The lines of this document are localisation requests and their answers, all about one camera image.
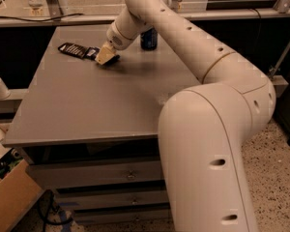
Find blue pepsi soda can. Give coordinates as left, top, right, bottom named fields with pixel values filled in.
left=140, top=28, right=158, bottom=50

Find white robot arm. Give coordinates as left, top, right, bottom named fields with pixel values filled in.
left=96, top=0, right=276, bottom=232

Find black cable on ledge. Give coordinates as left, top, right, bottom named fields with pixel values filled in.
left=0, top=13, right=85, bottom=23

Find blue rxbar blueberry bar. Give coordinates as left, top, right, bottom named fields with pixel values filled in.
left=84, top=47, right=120, bottom=65

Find black hanging cable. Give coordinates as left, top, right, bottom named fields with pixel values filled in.
left=251, top=9, right=263, bottom=44

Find grey drawer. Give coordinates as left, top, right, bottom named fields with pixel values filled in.
left=55, top=188, right=168, bottom=210
left=26, top=158, right=163, bottom=189
left=73, top=207, right=171, bottom=224

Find bottom grey drawer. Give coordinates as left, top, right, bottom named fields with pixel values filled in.
left=73, top=207, right=171, bottom=224

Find black rxbar chocolate bar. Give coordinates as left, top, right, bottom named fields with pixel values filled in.
left=58, top=43, right=88, bottom=59

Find middle grey drawer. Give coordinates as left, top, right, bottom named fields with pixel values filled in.
left=55, top=188, right=168, bottom=210

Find grey drawer cabinet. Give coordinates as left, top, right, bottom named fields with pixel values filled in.
left=4, top=25, right=197, bottom=218

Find brown cardboard box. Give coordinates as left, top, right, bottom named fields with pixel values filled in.
left=0, top=160, right=44, bottom=232

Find top grey drawer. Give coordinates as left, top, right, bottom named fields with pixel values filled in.
left=26, top=158, right=163, bottom=189

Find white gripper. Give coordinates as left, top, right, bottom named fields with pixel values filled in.
left=95, top=21, right=135, bottom=65

